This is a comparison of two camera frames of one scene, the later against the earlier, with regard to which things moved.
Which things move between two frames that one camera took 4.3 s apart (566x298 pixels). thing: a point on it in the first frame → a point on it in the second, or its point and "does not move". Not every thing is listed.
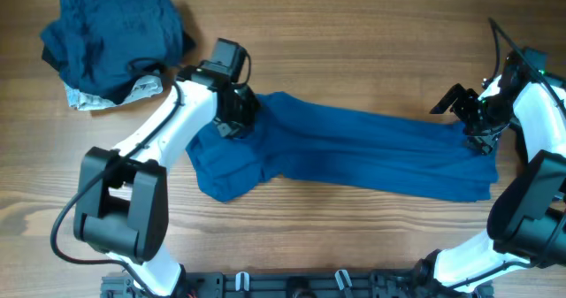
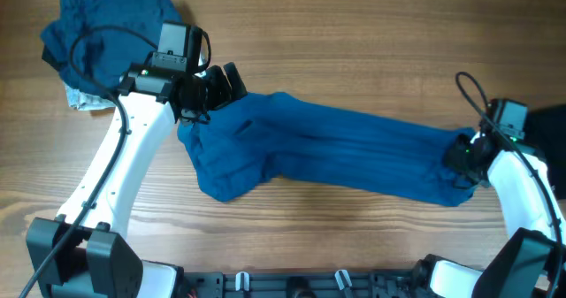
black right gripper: x=485 y=139 → x=451 y=158
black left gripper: x=229 y=128 → x=222 y=94
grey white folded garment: x=83 y=102 does not move
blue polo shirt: x=352 y=145 does not move
